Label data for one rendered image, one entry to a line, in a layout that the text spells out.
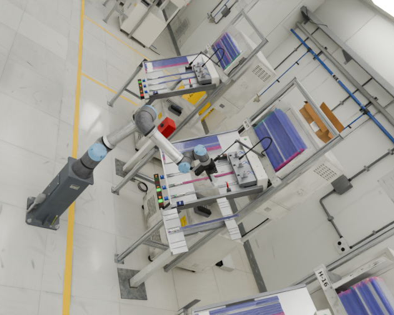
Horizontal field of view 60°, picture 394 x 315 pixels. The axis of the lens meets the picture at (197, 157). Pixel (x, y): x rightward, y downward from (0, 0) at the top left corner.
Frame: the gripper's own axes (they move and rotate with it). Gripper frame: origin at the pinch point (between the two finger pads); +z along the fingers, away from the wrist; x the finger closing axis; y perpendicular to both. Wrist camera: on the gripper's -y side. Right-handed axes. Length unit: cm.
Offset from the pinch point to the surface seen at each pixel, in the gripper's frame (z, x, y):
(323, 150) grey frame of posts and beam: -1, -14, 81
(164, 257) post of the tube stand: 24, -34, -54
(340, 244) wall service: 153, -14, 89
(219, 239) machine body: 68, -10, -16
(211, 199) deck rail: 9.8, -10.0, -5.9
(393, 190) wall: 124, 5, 153
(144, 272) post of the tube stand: 35, -33, -75
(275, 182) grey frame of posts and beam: 15.3, -12.3, 43.2
